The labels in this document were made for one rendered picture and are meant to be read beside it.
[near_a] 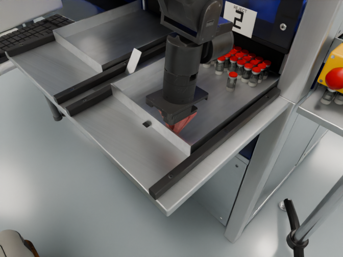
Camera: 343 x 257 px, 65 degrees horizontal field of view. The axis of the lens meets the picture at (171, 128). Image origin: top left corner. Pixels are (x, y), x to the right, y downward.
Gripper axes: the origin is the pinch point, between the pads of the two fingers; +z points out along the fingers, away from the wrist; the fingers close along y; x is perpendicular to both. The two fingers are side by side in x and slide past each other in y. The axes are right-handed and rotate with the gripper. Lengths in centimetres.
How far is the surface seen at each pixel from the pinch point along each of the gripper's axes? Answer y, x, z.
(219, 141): 4.9, -7.9, -0.5
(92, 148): 23, 84, 88
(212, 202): 37, 3, 66
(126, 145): -7.7, 5.2, 3.0
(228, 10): 25.9, 10.3, -16.6
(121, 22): 24, 50, -1
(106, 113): -5.4, 15.9, 2.7
